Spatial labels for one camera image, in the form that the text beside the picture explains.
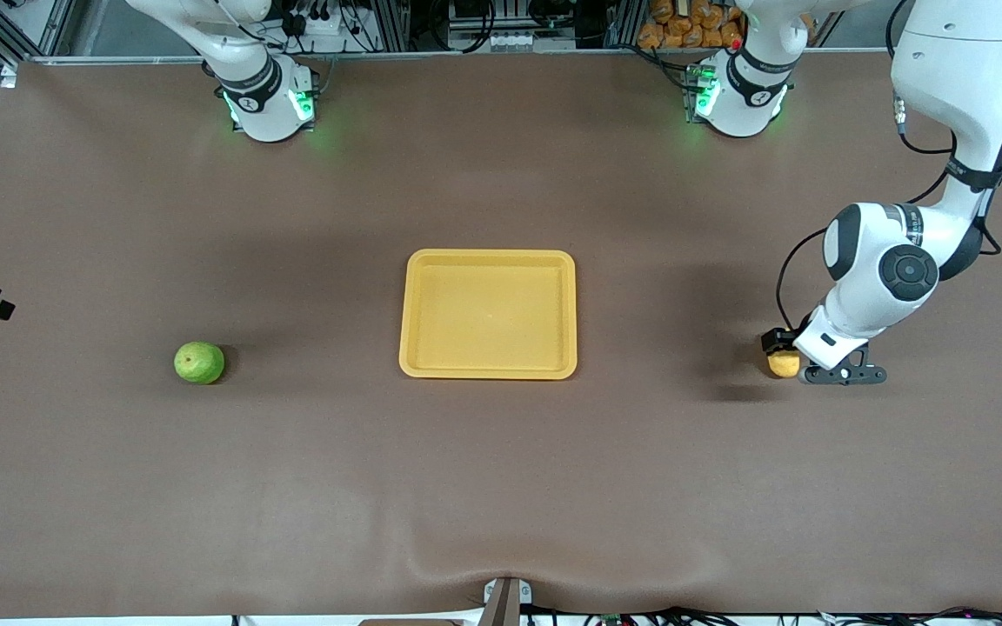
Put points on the yellow plastic tray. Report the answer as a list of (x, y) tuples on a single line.
[(484, 313)]

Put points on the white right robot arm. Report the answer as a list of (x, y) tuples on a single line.
[(257, 87)]

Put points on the bag of orange items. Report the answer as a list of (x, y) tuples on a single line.
[(692, 26)]

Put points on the aluminium diagonal frame strut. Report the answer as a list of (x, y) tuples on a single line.
[(1, 30)]

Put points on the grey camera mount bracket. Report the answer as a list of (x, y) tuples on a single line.
[(505, 604)]

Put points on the green apple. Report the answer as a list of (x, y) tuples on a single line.
[(199, 362)]

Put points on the aluminium table edge rail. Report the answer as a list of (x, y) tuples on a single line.
[(466, 56)]

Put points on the white power strip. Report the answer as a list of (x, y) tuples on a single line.
[(327, 39)]

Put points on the yellow potato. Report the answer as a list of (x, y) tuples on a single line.
[(783, 365)]

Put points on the brown table mat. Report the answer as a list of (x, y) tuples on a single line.
[(292, 478)]

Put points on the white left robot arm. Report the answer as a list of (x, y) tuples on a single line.
[(953, 78)]

